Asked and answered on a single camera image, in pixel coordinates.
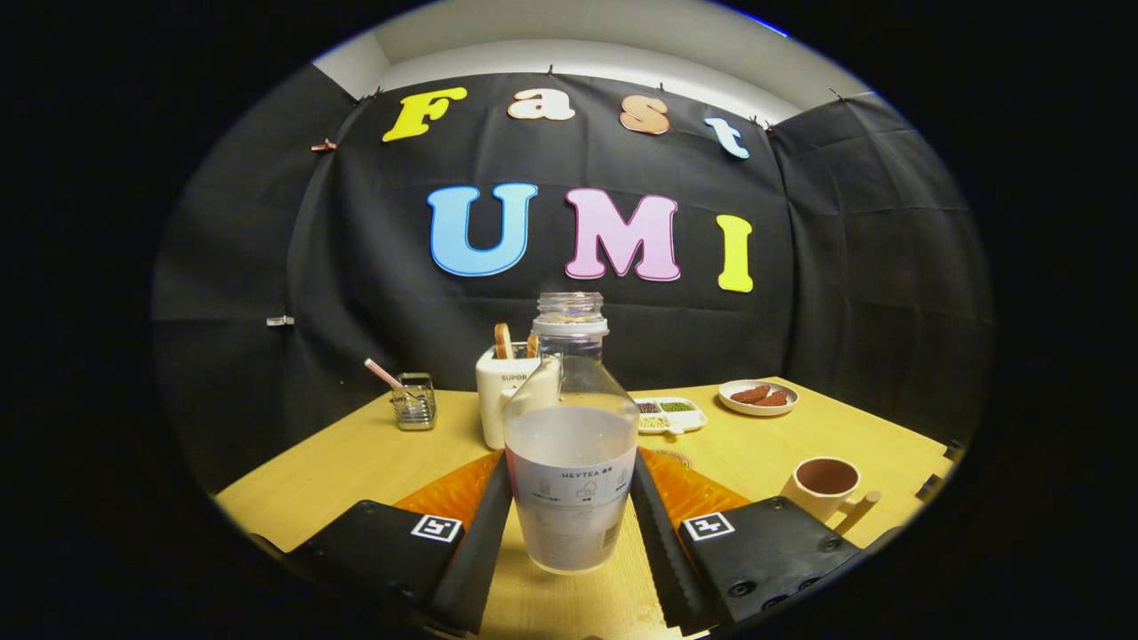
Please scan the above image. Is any white toaster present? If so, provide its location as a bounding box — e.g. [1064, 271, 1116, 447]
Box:
[475, 342, 563, 452]

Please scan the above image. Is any clear juice bottle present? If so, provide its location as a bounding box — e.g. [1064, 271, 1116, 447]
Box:
[502, 292, 641, 575]

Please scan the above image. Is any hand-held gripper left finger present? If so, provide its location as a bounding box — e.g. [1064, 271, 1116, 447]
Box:
[253, 449, 515, 636]

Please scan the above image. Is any white divided grain dish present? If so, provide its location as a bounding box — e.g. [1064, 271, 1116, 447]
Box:
[631, 396, 709, 436]

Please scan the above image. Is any white round plate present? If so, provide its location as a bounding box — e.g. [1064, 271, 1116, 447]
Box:
[717, 380, 800, 418]

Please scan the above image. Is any cream cup with wooden handle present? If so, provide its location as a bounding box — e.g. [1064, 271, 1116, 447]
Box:
[780, 456, 883, 536]

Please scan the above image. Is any black backdrop cloth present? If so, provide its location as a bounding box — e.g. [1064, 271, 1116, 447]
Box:
[151, 62, 994, 499]

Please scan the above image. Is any metal mesh holder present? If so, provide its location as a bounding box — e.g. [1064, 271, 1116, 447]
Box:
[391, 372, 437, 432]

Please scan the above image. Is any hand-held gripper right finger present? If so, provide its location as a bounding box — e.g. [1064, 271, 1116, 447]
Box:
[629, 447, 899, 636]

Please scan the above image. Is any wooden table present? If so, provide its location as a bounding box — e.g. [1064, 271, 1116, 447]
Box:
[216, 378, 957, 640]

